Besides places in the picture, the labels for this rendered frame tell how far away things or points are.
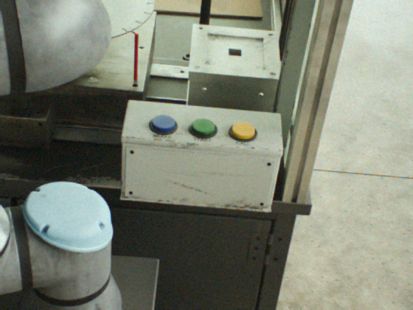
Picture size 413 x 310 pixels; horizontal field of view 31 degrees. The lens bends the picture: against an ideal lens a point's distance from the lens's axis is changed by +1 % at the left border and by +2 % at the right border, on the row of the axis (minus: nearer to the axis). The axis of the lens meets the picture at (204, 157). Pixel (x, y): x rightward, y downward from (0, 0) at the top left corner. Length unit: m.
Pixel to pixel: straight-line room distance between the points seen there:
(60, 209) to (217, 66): 0.56
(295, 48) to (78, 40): 0.69
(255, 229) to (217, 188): 0.17
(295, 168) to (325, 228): 1.12
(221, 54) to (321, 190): 1.17
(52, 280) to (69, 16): 0.47
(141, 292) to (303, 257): 1.19
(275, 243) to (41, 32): 0.93
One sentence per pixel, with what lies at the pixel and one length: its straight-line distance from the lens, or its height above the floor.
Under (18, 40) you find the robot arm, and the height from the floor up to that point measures 1.34.
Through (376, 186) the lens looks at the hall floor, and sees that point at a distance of 2.69.
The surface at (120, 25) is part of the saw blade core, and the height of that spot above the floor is 0.95.
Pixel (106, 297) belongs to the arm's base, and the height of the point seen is 0.82.
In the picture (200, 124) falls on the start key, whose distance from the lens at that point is 1.31.
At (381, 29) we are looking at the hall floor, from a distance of 3.61.
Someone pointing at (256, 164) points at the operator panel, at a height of 0.86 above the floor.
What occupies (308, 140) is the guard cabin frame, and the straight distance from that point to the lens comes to 1.34.
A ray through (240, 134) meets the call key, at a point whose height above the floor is 0.91.
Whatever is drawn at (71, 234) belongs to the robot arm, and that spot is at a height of 0.97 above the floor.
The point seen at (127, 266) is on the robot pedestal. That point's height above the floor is 0.75.
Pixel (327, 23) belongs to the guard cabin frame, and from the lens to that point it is 1.20.
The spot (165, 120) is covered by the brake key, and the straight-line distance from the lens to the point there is 1.31.
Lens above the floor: 1.70
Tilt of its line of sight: 40 degrees down
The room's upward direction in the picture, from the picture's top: 6 degrees clockwise
